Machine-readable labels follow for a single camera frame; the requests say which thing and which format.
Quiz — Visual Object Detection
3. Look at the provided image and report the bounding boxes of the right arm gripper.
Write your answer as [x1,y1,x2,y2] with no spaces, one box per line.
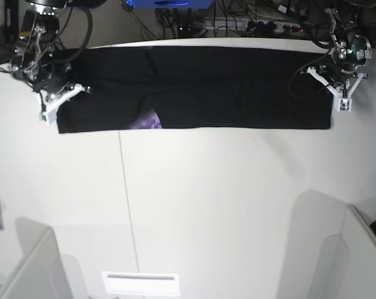
[31,64,91,98]

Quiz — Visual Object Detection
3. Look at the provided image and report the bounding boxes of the white power strip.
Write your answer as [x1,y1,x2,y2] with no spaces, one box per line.
[203,17,313,36]

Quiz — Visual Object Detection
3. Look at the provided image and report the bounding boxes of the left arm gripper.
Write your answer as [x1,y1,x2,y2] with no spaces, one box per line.
[306,61,367,92]

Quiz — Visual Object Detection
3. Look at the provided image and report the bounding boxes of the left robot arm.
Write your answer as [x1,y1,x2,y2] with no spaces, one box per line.
[288,1,376,100]

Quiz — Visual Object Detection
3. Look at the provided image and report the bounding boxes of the white table side panel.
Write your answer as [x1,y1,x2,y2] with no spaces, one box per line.
[0,217,90,298]

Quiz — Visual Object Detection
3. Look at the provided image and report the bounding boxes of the blue box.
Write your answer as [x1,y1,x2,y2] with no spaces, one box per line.
[125,0,212,9]

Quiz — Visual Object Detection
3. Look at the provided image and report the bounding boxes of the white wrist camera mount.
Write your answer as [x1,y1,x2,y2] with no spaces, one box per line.
[306,67,368,112]
[36,83,87,125]

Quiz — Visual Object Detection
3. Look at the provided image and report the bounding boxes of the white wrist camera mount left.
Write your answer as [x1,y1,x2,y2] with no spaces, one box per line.
[306,67,368,112]

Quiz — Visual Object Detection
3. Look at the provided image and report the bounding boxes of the black T-shirt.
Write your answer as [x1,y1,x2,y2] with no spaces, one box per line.
[57,46,332,133]

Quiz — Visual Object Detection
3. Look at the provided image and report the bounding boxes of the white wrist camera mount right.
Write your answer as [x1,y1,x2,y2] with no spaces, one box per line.
[36,83,87,125]

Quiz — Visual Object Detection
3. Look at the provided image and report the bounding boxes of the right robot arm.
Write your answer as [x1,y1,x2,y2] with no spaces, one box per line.
[0,1,93,96]

